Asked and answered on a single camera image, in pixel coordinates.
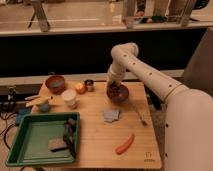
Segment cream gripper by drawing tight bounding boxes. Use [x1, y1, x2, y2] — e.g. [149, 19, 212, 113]
[107, 69, 124, 86]

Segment dark grape bunch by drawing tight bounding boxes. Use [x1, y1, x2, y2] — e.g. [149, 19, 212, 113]
[108, 85, 120, 96]

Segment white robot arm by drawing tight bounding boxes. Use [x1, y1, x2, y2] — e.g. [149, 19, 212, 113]
[107, 43, 213, 171]

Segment purple bowl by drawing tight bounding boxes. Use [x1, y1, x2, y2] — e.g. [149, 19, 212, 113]
[107, 85, 129, 104]

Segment red-brown bowl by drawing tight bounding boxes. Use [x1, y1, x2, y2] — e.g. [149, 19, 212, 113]
[45, 75, 65, 94]

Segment small dark can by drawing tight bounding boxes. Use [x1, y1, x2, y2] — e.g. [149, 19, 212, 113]
[84, 79, 94, 92]

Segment orange fruit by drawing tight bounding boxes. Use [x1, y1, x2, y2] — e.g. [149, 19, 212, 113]
[75, 83, 87, 94]

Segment grey blue cloth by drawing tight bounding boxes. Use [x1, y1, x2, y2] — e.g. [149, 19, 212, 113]
[103, 109, 120, 123]

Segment white cup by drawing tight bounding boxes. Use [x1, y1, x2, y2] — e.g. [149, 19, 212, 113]
[61, 89, 77, 109]

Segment orange carrot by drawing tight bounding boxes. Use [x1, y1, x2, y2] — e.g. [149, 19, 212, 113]
[115, 134, 135, 155]

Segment wooden spatula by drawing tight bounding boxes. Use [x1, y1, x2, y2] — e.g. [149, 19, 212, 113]
[25, 95, 52, 107]

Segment blue cup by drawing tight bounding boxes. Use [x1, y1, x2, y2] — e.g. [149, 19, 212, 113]
[38, 102, 50, 112]

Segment black tool in tray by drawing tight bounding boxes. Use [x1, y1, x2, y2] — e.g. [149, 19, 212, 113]
[51, 118, 76, 158]

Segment sponge in tray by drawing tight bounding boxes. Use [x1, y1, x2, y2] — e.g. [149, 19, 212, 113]
[48, 138, 66, 151]

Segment blue box beside table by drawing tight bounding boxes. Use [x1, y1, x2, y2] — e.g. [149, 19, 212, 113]
[15, 108, 31, 125]

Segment green plastic tray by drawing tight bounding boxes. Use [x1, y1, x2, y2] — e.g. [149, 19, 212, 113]
[6, 112, 80, 167]

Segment black cables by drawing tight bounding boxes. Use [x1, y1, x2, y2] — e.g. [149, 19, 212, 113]
[0, 85, 18, 151]

